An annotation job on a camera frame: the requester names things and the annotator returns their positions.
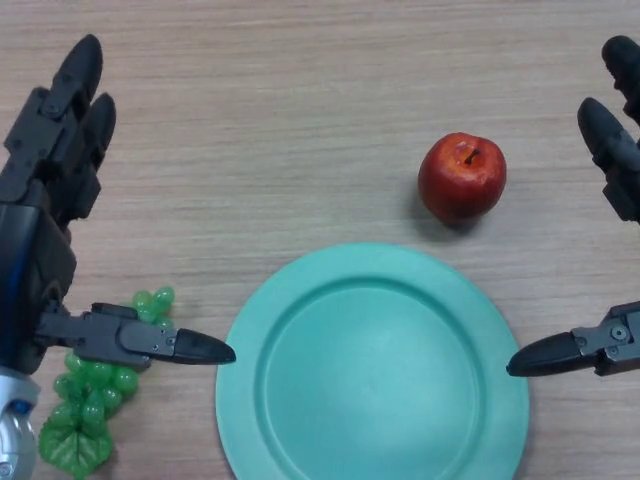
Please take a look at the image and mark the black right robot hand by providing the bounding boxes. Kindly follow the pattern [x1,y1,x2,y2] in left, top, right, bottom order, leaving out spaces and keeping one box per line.
[505,33,640,379]

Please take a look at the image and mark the red apple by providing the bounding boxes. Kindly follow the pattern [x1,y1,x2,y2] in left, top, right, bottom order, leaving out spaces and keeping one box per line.
[417,131,508,225]

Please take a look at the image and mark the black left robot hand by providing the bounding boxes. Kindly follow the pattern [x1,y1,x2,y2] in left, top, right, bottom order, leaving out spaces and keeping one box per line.
[0,33,237,376]

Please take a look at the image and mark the green round plate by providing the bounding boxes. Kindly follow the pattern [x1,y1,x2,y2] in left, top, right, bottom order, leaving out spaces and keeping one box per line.
[215,242,531,480]

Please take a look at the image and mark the green plastic grape bunch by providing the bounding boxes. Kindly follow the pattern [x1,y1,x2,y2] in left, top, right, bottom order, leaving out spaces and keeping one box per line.
[38,285,177,479]

